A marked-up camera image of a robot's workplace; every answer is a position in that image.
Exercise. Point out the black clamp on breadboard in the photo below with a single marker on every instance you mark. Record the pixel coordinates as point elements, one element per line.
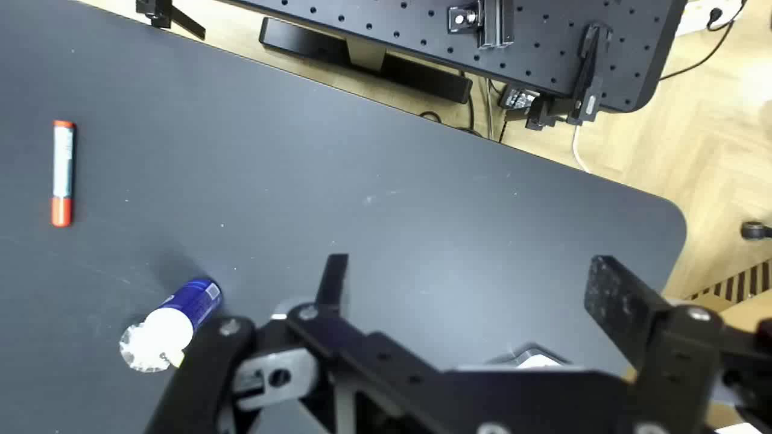
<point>588,73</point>

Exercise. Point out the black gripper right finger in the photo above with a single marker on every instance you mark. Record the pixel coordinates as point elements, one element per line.
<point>683,354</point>

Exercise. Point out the black tripod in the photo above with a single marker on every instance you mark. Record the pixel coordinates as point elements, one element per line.
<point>165,13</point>

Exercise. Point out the black perforated breadboard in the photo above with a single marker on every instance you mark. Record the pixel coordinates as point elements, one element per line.
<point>402,25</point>

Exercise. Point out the blue drink can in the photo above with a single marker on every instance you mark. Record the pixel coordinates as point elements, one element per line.
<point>182,316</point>

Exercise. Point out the red marker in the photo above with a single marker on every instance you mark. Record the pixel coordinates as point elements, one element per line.
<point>64,172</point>

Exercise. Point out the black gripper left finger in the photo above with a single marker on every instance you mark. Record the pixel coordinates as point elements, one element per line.
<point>243,377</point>

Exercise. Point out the black rail mount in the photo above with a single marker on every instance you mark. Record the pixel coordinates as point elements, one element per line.
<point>486,17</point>

